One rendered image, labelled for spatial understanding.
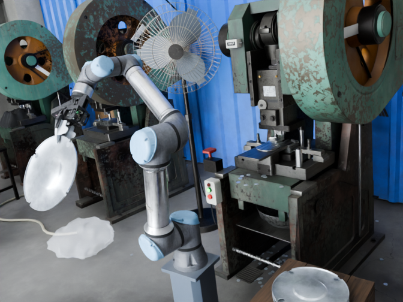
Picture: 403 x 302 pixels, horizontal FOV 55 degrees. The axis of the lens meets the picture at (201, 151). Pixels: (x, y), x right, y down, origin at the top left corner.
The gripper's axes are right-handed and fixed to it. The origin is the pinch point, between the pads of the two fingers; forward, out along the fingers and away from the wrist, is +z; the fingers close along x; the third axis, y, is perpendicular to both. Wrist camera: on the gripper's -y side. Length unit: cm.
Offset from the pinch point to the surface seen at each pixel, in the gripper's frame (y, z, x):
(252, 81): 47, -66, 57
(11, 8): -409, -298, 153
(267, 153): 56, -34, 73
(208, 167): 19, -29, 85
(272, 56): 57, -77, 52
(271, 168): 57, -29, 81
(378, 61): 104, -82, 68
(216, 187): 29, -17, 83
